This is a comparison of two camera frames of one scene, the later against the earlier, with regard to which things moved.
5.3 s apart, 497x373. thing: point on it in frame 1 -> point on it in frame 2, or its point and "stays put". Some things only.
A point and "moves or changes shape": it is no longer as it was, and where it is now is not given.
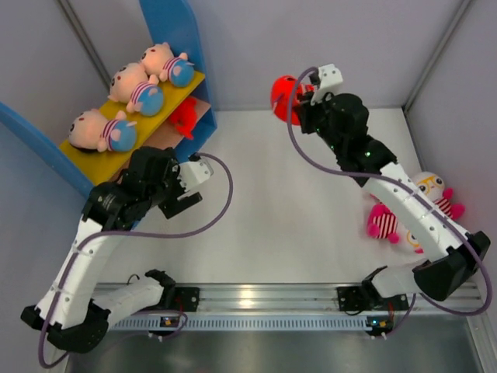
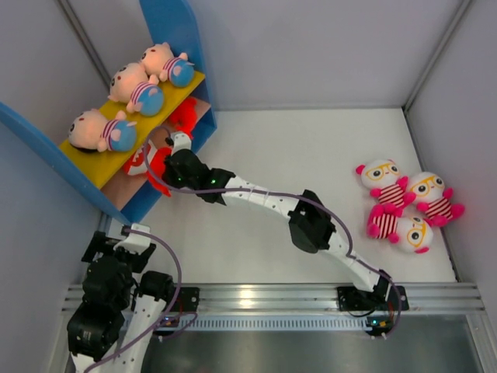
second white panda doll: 433,186 stays put
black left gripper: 172,206 -> 102,244
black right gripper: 307,109 -> 168,175
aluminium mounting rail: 307,297 stays put
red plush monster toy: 184,116 stays put
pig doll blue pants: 130,85 stays put
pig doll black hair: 90,130 stays put
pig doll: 158,60 stays put
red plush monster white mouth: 281,98 moves or changes shape
